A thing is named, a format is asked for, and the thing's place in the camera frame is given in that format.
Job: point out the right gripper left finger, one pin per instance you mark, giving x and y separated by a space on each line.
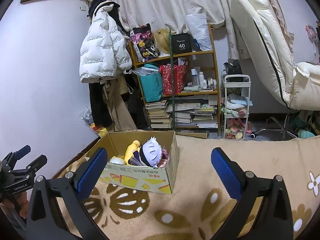
45 219

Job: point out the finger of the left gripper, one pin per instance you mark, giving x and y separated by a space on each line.
36 165
9 162

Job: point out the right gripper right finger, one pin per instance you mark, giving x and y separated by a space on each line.
262 209

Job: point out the yellow dog plush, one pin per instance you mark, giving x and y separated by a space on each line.
135 146

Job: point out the white-haired blindfolded doll plush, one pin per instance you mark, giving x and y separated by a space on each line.
149 154

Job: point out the pink animal plush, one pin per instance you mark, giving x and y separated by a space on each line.
165 154

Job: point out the white fluffy pompom plush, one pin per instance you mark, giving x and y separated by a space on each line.
117 160

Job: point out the pink swirl roll plush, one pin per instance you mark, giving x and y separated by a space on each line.
162 163

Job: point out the person's left hand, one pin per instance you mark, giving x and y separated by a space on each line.
22 201

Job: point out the beige patterned blanket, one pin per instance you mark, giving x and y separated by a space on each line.
199 203

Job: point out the beige trench coat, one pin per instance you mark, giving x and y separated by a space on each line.
113 90

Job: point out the printed cardboard box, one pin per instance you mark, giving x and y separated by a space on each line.
156 180

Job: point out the stack of books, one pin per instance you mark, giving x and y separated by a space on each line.
159 118

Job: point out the white puffer jacket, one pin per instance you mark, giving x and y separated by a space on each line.
103 53

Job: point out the cream reclining chair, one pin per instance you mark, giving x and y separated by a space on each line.
294 85

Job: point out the white rolling cart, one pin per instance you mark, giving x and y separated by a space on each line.
236 102

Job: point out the teal shopping bag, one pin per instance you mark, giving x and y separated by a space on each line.
151 81

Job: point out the wooden shelf unit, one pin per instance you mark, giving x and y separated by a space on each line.
197 106

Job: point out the printed anime tote bag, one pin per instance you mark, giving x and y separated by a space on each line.
143 44

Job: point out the red patterned gift bag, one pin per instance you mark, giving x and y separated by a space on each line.
179 75

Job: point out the blonde wig head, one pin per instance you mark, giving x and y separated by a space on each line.
161 40

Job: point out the black box marked 40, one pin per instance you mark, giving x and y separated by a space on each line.
181 43

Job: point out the green pole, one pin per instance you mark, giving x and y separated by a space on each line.
172 80

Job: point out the floral curtain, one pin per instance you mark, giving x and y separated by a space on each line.
171 13

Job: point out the white plastic bag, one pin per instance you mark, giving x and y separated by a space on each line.
198 28

